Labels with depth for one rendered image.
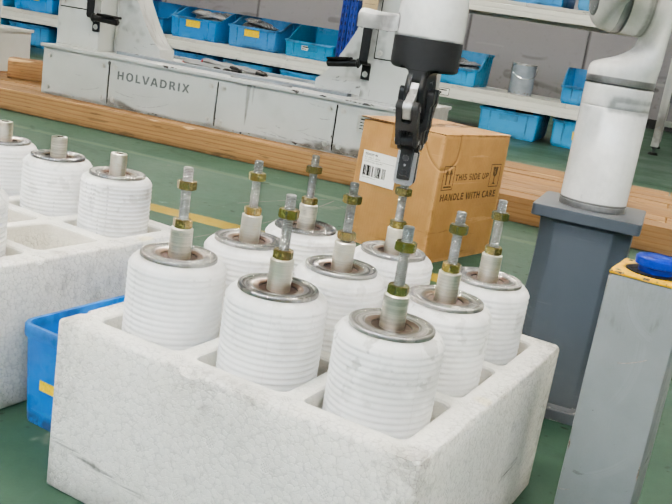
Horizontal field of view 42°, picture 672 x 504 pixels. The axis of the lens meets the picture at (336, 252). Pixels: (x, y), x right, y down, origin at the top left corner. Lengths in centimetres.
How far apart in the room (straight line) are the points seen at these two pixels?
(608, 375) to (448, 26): 39
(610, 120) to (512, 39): 801
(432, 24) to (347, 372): 39
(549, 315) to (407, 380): 57
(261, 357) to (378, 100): 222
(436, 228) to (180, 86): 145
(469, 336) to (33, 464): 48
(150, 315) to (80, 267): 29
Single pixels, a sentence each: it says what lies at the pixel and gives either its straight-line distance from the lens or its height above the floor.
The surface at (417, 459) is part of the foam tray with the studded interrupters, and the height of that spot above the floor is 18.
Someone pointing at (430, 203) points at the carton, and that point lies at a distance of 197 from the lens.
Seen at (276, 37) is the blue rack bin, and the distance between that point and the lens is 598.
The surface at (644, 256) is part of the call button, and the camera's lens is 86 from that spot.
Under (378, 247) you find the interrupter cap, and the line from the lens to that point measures 102.
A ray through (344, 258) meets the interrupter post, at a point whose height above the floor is 27.
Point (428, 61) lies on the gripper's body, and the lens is 94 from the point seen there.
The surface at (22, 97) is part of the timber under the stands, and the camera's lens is 351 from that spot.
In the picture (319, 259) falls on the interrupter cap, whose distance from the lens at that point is 92.
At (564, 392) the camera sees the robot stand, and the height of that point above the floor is 4.
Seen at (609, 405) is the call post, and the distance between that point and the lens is 88.
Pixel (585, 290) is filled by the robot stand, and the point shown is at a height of 19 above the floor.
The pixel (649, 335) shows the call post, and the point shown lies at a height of 26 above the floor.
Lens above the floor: 49
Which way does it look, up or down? 14 degrees down
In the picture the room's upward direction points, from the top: 9 degrees clockwise
